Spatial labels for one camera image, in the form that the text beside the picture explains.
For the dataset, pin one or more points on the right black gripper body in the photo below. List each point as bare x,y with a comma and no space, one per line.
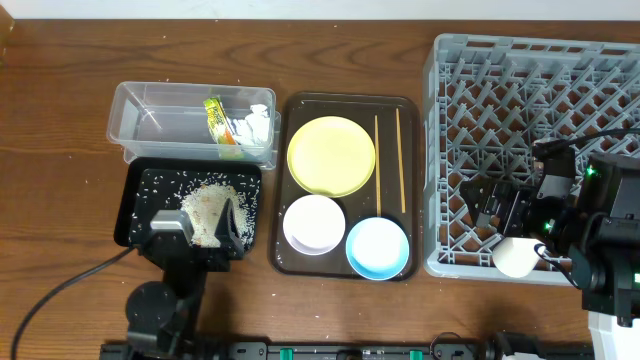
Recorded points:
528,217

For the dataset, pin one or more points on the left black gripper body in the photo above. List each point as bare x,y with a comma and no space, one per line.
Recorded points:
207,264

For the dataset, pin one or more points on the pile of rice waste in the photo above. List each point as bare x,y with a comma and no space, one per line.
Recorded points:
205,210

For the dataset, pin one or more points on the small white cup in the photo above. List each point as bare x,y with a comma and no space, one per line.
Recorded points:
516,257

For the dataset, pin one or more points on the white bowl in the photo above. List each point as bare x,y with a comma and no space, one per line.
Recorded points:
314,225

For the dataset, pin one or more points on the white tissue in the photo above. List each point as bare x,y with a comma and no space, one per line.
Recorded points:
253,129

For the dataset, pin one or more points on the green orange snack wrapper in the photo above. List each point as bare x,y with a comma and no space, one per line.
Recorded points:
217,122

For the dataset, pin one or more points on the light blue bowl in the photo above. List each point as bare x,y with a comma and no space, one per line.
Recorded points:
377,249

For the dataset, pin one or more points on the wooden chopstick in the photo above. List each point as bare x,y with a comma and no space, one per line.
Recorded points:
377,167
400,162

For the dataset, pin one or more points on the yellow round plate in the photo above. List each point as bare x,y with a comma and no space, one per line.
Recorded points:
331,156

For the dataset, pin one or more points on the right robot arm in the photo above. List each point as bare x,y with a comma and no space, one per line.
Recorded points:
592,239

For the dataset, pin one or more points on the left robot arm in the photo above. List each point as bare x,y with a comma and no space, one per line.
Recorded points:
162,315

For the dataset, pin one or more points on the grey dishwasher rack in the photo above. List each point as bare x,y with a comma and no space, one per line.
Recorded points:
487,100

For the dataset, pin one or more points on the clear plastic waste bin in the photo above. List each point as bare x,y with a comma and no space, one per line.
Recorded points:
168,120

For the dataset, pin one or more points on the black plastic tray bin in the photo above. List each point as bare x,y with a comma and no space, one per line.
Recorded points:
138,166

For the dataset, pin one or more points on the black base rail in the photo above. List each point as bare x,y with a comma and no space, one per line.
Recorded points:
502,345

